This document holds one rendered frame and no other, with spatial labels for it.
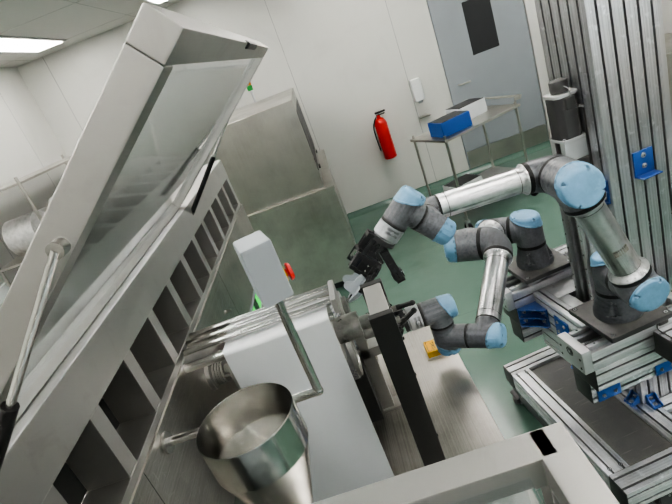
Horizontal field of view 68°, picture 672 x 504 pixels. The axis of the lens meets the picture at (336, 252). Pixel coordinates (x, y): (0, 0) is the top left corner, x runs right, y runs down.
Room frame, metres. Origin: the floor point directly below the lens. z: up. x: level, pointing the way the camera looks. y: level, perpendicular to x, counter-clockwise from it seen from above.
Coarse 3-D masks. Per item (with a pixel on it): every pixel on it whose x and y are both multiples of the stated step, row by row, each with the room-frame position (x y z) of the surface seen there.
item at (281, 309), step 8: (280, 304) 0.73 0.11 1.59; (280, 312) 0.73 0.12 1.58; (288, 320) 0.73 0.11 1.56; (288, 328) 0.73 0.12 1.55; (296, 336) 0.73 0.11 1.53; (296, 344) 0.73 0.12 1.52; (296, 352) 0.73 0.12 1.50; (304, 352) 0.73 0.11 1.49; (304, 360) 0.73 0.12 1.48; (304, 368) 0.73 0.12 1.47; (312, 368) 0.73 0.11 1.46; (312, 376) 0.73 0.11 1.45; (312, 384) 0.73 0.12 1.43; (320, 384) 0.73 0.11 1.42
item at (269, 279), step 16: (240, 240) 0.76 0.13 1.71; (256, 240) 0.72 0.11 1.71; (240, 256) 0.70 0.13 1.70; (256, 256) 0.70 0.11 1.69; (272, 256) 0.71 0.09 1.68; (256, 272) 0.70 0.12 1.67; (272, 272) 0.70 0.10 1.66; (288, 272) 0.73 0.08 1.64; (256, 288) 0.70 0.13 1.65; (272, 288) 0.70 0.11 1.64; (288, 288) 0.71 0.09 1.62; (272, 304) 0.70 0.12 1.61
